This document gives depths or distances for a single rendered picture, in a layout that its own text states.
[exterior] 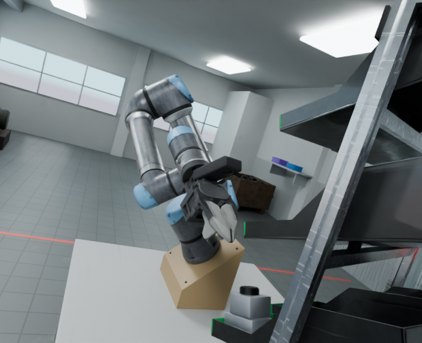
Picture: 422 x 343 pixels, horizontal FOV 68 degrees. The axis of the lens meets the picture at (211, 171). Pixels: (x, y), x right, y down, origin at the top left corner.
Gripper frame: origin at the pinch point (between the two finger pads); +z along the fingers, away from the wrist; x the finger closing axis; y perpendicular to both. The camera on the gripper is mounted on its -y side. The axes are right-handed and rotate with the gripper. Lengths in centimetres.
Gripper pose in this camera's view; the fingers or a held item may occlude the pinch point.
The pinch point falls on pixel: (231, 233)
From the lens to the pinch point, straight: 59.6
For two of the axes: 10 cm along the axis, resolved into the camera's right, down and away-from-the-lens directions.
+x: -8.2, -1.8, -5.4
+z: 3.1, 6.4, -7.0
